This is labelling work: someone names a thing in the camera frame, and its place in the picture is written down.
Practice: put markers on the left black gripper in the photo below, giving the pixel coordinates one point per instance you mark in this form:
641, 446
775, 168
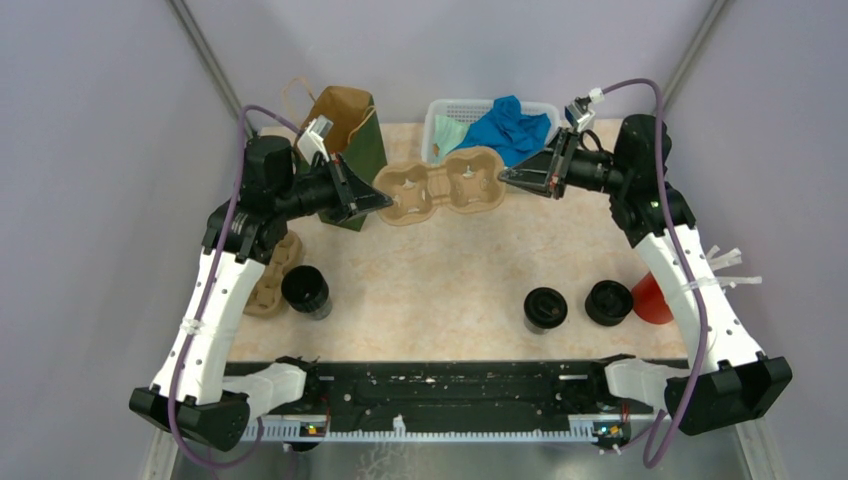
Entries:
351, 192

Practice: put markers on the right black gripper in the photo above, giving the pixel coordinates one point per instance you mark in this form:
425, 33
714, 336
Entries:
546, 172

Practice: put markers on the green brown paper bag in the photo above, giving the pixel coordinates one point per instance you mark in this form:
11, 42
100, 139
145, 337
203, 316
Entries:
342, 122

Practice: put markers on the cardboard cup carrier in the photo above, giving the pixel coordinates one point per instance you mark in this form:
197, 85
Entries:
466, 182
266, 298

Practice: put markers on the dark coffee cup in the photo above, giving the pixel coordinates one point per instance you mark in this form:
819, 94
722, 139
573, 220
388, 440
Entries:
544, 310
306, 291

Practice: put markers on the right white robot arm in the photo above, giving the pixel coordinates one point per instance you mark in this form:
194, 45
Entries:
729, 378

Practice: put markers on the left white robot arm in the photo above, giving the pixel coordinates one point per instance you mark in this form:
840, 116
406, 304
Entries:
190, 396

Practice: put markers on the blue cloth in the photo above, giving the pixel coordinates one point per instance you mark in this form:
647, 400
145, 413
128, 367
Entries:
515, 136

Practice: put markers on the white plastic basket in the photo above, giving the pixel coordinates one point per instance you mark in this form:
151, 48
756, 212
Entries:
443, 113

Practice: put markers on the light green cloth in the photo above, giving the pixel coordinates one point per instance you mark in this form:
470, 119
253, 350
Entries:
447, 134

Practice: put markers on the white cable duct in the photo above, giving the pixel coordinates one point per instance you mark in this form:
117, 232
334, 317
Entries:
280, 429

